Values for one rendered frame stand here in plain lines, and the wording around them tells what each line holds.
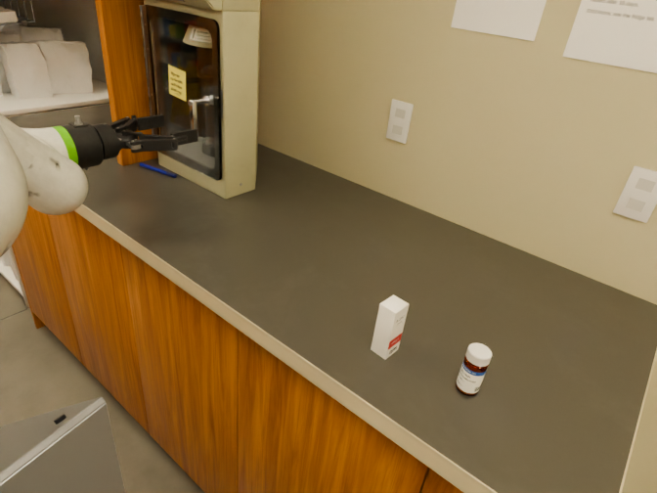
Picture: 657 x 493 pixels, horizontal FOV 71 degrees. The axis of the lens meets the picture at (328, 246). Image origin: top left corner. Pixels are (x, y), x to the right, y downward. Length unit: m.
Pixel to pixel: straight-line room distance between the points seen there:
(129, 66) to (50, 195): 0.67
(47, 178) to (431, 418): 0.73
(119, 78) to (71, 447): 1.20
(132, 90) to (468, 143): 0.97
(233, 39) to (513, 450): 1.02
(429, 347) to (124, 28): 1.14
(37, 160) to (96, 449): 0.57
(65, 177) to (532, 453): 0.87
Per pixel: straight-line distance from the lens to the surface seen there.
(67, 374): 2.21
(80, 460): 0.42
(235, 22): 1.21
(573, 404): 0.90
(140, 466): 1.85
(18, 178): 0.38
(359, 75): 1.46
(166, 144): 1.10
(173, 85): 1.36
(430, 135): 1.35
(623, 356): 1.06
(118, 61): 1.48
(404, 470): 0.86
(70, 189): 0.92
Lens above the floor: 1.51
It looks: 31 degrees down
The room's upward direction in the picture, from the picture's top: 7 degrees clockwise
